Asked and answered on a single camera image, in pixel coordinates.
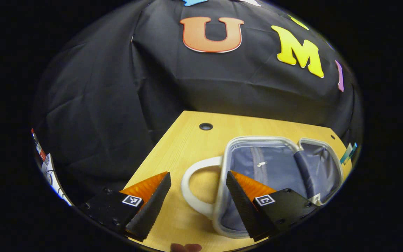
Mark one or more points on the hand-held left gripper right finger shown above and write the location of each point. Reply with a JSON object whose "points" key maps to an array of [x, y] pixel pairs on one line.
{"points": [[245, 213]]}

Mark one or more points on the white suitcase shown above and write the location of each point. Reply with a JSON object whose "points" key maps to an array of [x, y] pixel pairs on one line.
{"points": [[275, 164]]}

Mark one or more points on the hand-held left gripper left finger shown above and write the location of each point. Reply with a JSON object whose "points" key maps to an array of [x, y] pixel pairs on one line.
{"points": [[152, 210]]}

